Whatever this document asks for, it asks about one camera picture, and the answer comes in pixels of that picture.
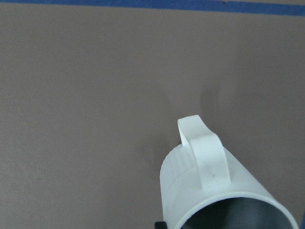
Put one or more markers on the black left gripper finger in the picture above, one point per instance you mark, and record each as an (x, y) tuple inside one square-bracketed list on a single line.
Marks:
[(160, 225)]

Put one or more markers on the white plastic mug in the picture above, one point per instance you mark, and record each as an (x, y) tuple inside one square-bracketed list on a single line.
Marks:
[(203, 186)]

